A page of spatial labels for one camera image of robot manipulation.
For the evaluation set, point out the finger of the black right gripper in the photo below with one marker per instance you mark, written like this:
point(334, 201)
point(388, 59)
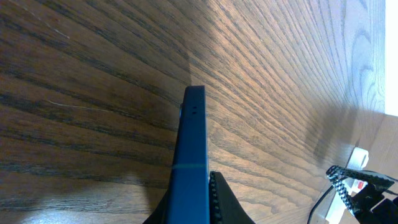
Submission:
point(336, 175)

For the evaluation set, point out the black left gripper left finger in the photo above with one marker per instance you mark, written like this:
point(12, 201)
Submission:
point(157, 216)

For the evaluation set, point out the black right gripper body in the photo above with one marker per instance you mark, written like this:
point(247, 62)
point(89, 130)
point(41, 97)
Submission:
point(371, 207)

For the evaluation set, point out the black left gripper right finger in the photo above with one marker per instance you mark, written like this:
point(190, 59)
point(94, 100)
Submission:
point(224, 206)

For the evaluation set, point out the blue Samsung Galaxy smartphone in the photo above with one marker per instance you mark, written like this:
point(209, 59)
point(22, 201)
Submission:
point(189, 182)

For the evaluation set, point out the white USB charger plug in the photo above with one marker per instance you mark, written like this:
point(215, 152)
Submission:
point(358, 159)

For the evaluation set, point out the white power strip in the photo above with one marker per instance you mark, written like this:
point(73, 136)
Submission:
point(337, 207)

